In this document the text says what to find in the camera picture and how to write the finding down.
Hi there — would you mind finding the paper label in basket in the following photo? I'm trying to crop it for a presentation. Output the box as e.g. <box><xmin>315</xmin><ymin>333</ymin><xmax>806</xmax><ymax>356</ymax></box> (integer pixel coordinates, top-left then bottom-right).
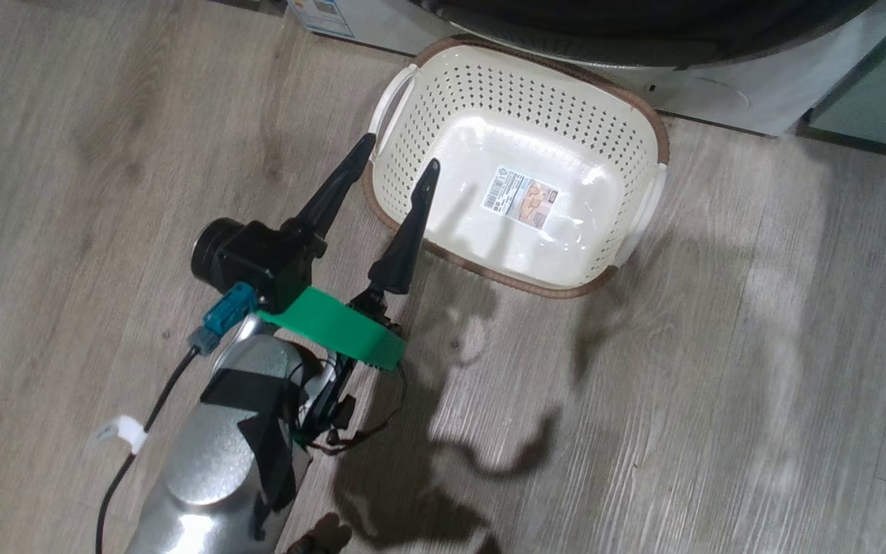
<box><xmin>481</xmin><ymin>165</ymin><xmax>561</xmax><ymax>229</ymax></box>

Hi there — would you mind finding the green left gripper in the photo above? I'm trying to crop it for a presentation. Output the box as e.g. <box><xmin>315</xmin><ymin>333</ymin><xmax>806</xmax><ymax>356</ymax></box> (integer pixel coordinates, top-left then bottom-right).
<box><xmin>258</xmin><ymin>133</ymin><xmax>441</xmax><ymax>372</ymax></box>

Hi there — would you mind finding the white front-load washing machine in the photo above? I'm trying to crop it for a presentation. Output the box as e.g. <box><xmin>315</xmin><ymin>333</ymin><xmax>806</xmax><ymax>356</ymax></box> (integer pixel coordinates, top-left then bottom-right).
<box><xmin>285</xmin><ymin>0</ymin><xmax>886</xmax><ymax>138</ymax></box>

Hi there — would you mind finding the black cable with teal plug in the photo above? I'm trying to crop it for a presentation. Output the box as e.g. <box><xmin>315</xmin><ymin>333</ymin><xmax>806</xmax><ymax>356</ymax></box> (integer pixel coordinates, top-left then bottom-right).
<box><xmin>94</xmin><ymin>282</ymin><xmax>261</xmax><ymax>554</ymax></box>

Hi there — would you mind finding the cream perforated laundry basket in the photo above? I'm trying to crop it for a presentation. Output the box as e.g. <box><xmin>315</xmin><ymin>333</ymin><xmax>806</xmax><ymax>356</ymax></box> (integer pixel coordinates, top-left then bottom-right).
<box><xmin>362</xmin><ymin>35</ymin><xmax>671</xmax><ymax>299</ymax></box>

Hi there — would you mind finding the pale green cabinet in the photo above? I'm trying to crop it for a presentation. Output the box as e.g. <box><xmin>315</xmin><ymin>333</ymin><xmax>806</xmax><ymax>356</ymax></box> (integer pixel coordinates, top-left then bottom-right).
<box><xmin>807</xmin><ymin>0</ymin><xmax>886</xmax><ymax>161</ymax></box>

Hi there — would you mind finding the blue white energy label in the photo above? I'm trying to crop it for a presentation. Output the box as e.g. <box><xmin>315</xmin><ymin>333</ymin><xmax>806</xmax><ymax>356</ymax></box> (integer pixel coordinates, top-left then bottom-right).
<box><xmin>287</xmin><ymin>0</ymin><xmax>356</xmax><ymax>40</ymax></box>

